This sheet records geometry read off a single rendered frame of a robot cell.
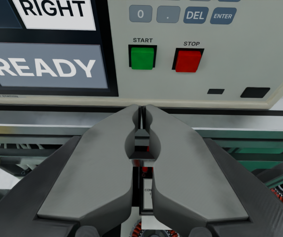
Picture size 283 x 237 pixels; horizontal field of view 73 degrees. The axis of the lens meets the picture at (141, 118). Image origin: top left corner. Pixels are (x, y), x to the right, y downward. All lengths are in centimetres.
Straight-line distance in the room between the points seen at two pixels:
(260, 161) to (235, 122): 10
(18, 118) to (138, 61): 14
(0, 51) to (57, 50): 5
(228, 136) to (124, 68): 14
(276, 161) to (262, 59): 17
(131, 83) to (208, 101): 9
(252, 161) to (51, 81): 27
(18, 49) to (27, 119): 8
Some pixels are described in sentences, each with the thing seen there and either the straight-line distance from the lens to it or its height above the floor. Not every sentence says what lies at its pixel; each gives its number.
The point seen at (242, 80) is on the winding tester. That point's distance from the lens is 21.
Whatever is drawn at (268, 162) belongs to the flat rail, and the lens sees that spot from 32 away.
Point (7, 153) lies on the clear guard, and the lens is 29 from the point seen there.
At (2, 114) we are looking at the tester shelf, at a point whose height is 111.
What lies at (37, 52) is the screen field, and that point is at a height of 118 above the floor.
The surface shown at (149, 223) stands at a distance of 41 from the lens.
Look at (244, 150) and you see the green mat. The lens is 67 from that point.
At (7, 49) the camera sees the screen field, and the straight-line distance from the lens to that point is 20.
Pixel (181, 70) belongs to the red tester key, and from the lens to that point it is 17.
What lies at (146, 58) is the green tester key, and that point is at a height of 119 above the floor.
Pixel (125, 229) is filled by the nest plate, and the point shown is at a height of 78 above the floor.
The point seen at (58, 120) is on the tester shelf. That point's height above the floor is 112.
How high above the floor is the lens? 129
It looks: 56 degrees down
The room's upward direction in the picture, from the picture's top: 2 degrees clockwise
